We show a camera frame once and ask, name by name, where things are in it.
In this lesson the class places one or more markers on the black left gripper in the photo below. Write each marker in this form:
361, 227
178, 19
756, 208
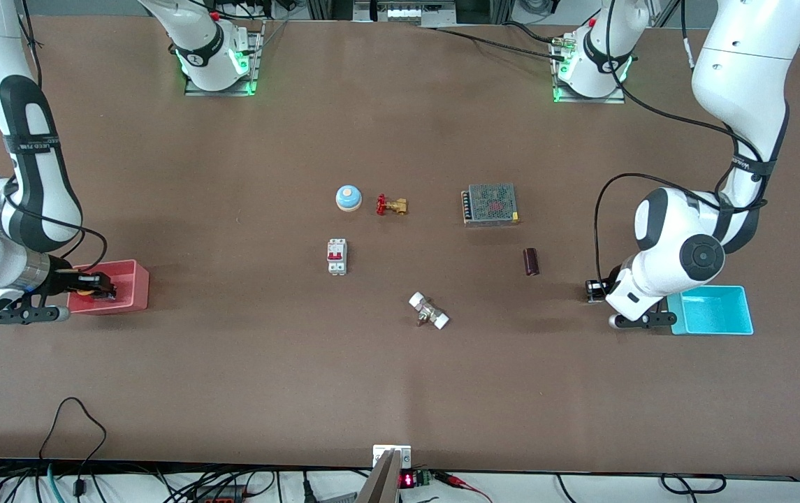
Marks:
596, 289

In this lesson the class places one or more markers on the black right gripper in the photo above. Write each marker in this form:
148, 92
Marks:
64, 280

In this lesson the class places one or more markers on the red push button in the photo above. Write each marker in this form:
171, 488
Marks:
592, 292

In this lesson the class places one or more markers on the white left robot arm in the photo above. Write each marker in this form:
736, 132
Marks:
742, 70

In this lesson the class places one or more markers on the pink plastic box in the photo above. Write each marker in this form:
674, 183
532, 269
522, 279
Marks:
131, 286

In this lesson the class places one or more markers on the dark cylindrical capacitor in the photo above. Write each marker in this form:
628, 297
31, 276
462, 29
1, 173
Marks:
531, 262

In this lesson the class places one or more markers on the cyan plastic box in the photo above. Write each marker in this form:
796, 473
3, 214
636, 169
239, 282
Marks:
714, 314

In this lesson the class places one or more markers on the metal mesh power supply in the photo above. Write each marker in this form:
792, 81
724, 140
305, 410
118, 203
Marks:
490, 204

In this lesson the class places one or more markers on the white metal pipe fitting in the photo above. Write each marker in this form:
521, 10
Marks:
429, 311

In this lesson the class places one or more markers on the white circuit breaker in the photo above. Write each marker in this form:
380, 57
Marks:
337, 256

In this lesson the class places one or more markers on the red clip lead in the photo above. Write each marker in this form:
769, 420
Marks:
459, 480

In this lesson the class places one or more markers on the red terminal block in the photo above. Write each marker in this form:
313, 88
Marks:
221, 500

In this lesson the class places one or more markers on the blue dome bell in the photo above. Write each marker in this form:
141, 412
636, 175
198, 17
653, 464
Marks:
348, 199

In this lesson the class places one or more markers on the red digit voltmeter module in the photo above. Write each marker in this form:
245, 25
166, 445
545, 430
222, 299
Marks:
408, 480

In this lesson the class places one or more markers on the grey electrical terminal device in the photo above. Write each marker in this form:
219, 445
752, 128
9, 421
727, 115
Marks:
406, 12

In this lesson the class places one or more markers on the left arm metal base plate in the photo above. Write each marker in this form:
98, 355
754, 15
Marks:
588, 100

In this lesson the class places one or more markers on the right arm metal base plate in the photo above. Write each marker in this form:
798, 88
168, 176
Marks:
221, 91

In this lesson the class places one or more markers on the silver camera mount bracket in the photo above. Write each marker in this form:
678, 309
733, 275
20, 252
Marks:
380, 454

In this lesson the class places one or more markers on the grey camera stand bar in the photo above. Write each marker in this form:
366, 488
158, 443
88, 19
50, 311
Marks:
382, 483

